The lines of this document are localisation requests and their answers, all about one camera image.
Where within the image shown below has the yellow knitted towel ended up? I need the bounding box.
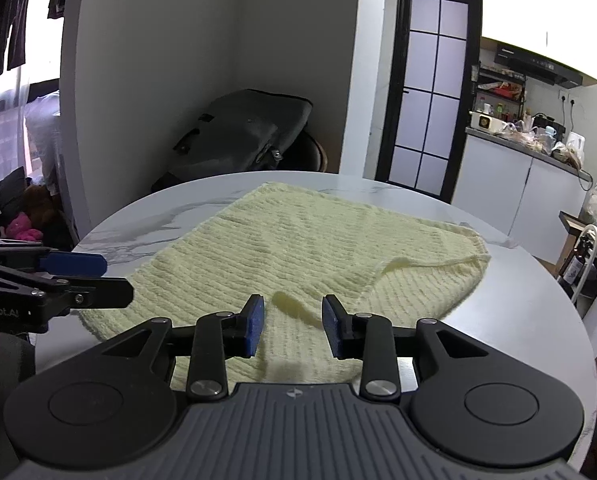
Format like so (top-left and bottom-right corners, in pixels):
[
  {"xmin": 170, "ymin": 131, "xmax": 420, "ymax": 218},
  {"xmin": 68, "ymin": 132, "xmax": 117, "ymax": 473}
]
[{"xmin": 82, "ymin": 183, "xmax": 490, "ymax": 385}]

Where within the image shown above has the pink plush toy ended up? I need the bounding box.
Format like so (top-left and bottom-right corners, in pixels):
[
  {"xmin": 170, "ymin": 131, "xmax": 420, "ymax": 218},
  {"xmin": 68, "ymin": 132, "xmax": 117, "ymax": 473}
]
[{"xmin": 4, "ymin": 211, "xmax": 42, "ymax": 242}]

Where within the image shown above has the dark wooden chair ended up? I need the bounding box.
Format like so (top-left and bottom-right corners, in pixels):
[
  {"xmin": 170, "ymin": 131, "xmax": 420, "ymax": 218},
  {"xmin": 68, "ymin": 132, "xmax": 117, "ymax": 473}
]
[{"xmin": 276, "ymin": 131, "xmax": 327, "ymax": 172}]

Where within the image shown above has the white lower kitchen cabinet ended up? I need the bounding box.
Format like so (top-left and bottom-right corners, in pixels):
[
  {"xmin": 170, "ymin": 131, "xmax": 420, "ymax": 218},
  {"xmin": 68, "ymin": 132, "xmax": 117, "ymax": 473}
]
[{"xmin": 452, "ymin": 128, "xmax": 592, "ymax": 264}]

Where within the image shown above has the white kitchen cabinet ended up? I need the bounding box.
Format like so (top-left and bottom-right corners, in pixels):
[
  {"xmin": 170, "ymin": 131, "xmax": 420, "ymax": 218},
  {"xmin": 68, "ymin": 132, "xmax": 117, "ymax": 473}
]
[
  {"xmin": 481, "ymin": 0, "xmax": 597, "ymax": 82},
  {"xmin": 452, "ymin": 128, "xmax": 592, "ymax": 264}
]

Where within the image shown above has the white rolling cart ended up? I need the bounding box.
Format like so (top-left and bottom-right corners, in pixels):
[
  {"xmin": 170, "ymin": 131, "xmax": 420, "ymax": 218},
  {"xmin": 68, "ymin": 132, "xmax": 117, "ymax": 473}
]
[{"xmin": 556, "ymin": 211, "xmax": 597, "ymax": 318}]

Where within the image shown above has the dark bag on chair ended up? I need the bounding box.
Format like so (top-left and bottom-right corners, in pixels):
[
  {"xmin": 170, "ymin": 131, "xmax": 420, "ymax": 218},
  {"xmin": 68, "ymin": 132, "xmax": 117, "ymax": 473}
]
[{"xmin": 151, "ymin": 89, "xmax": 312, "ymax": 193}]

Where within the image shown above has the black framed glass door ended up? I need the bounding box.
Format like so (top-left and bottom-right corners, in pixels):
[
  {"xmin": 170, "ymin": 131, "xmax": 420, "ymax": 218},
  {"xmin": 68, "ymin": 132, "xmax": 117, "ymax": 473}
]
[{"xmin": 375, "ymin": 0, "xmax": 481, "ymax": 203}]

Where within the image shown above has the white electric kettle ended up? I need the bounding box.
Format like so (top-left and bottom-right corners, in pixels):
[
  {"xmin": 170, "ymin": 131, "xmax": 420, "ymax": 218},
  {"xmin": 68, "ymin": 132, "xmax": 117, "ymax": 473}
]
[{"xmin": 566, "ymin": 131, "xmax": 586, "ymax": 167}]

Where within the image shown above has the black kitchen spice rack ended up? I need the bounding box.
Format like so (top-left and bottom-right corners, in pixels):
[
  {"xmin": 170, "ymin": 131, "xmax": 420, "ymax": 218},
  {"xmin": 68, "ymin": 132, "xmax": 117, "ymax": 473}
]
[{"xmin": 472, "ymin": 63, "xmax": 527, "ymax": 122}]

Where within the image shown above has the black range hood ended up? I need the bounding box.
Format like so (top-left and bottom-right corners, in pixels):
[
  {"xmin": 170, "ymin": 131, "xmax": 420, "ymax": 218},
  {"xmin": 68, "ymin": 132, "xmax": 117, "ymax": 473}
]
[{"xmin": 495, "ymin": 44, "xmax": 583, "ymax": 89}]

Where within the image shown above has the white upper kitchen cabinet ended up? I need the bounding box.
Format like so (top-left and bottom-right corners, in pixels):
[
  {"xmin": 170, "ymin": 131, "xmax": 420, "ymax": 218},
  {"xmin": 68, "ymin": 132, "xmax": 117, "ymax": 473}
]
[{"xmin": 481, "ymin": 0, "xmax": 597, "ymax": 82}]

